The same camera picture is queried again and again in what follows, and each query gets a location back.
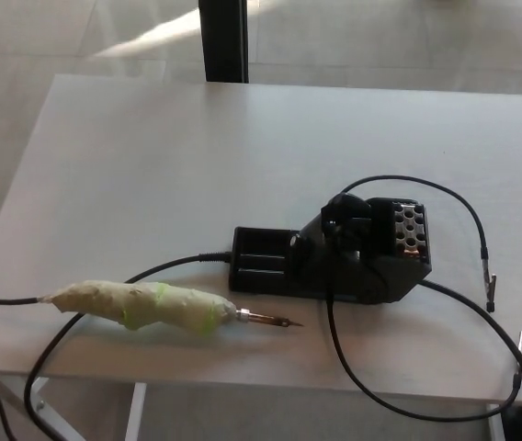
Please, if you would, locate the white table leg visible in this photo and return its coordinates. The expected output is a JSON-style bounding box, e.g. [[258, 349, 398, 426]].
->
[[126, 381, 148, 441], [485, 403, 506, 441]]

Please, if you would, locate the black soldering iron cable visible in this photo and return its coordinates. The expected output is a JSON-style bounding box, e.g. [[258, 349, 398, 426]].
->
[[0, 251, 233, 441]]

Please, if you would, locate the black vertical pillar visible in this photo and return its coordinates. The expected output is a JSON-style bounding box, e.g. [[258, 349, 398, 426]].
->
[[198, 0, 249, 84]]

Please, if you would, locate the black soldering iron base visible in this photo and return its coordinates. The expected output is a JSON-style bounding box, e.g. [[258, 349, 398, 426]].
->
[[228, 193, 435, 306]]

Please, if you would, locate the white diagonal table brace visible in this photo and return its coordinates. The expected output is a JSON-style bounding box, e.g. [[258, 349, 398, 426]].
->
[[0, 372, 83, 441]]

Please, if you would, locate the tape-wrapped soldering iron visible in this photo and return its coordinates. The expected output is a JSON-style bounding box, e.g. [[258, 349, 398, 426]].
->
[[35, 279, 306, 339]]

